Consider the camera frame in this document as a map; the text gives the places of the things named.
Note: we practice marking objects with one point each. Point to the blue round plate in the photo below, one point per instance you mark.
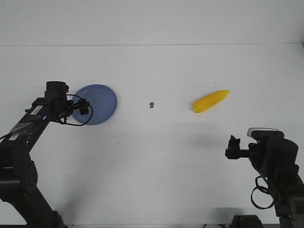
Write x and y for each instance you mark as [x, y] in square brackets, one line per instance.
[102, 99]

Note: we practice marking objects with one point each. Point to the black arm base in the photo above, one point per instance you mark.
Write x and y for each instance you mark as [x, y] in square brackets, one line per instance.
[246, 221]

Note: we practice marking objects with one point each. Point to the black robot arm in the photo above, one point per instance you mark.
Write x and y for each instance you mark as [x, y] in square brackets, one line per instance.
[18, 173]
[273, 157]

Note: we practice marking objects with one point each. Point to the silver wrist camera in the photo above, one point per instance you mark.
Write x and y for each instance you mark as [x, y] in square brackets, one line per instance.
[259, 129]

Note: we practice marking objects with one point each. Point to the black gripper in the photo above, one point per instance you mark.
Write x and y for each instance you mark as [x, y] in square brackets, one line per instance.
[60, 106]
[255, 151]

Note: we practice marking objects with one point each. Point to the yellow corn cob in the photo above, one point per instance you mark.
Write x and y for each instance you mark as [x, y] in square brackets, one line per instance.
[209, 101]

